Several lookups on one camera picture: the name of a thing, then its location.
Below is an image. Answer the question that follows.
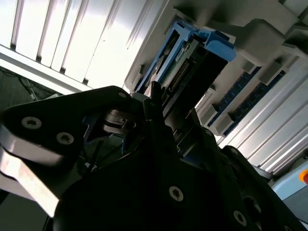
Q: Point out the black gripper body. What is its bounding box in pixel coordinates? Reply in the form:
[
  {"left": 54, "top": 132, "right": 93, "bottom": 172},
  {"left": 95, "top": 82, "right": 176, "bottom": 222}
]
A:
[{"left": 52, "top": 146, "right": 231, "bottom": 231}]

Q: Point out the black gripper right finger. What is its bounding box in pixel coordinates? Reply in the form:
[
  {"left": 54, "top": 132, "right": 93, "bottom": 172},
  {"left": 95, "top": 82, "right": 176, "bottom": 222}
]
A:
[{"left": 192, "top": 113, "right": 304, "bottom": 231}]

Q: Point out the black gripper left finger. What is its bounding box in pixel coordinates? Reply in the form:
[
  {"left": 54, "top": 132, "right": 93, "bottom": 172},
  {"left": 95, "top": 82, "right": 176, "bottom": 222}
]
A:
[{"left": 0, "top": 81, "right": 191, "bottom": 218}]

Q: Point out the hard disk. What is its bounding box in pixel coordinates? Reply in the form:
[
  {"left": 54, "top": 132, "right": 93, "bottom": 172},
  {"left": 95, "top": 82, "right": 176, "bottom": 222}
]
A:
[{"left": 133, "top": 21, "right": 238, "bottom": 135}]

